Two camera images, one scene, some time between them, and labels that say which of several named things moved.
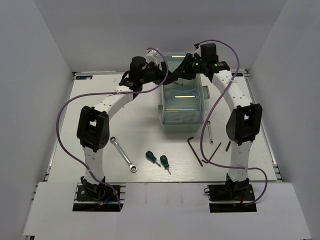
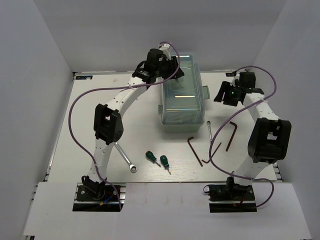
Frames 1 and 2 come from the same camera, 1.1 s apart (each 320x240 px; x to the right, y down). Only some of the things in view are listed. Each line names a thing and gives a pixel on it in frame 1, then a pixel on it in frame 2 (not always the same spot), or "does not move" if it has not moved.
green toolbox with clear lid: [183, 101] does not move
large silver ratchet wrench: [133, 167] does not move
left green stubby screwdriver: [151, 157] does not move
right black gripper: [181, 70] -> [225, 86]
